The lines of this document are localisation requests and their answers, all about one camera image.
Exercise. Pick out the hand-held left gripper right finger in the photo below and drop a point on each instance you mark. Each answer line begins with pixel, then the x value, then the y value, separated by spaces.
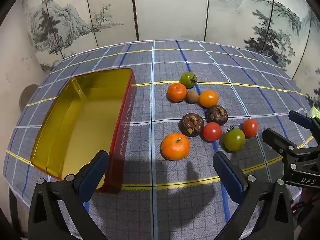
pixel 228 175

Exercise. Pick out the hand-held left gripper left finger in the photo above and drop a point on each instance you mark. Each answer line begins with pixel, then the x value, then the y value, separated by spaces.
pixel 96 172

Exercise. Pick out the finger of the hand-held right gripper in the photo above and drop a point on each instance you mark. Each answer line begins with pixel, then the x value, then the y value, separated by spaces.
pixel 277 140
pixel 303 118

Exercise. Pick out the red tomato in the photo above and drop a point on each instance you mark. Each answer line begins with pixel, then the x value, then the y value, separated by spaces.
pixel 250 128
pixel 212 131

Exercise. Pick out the green tomato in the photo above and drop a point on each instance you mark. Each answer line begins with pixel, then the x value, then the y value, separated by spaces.
pixel 188 80
pixel 234 140

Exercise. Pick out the gold rectangular tin box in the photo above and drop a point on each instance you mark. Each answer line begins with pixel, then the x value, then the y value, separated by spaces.
pixel 82 120

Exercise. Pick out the large tangerine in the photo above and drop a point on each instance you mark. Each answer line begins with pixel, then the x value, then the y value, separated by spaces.
pixel 175 146

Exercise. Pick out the dark brown water chestnut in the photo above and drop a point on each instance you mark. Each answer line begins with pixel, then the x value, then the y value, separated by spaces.
pixel 191 124
pixel 217 113

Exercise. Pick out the smooth orange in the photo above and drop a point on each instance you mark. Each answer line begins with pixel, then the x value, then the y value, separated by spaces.
pixel 208 98

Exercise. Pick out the small brown round fruit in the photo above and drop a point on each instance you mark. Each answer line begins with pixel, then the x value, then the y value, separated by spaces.
pixel 192 97

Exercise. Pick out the small tangerine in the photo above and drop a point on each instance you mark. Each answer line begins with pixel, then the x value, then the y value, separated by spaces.
pixel 177 92

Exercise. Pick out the yellow-green object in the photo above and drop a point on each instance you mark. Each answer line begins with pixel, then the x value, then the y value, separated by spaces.
pixel 315 112

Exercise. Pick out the round brown stool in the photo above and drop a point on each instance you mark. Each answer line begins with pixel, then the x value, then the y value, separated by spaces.
pixel 28 96

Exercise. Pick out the blue plaid tablecloth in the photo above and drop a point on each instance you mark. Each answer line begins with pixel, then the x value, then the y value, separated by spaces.
pixel 162 62

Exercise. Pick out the painted landscape folding screen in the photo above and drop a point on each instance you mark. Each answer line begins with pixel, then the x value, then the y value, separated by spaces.
pixel 170 10

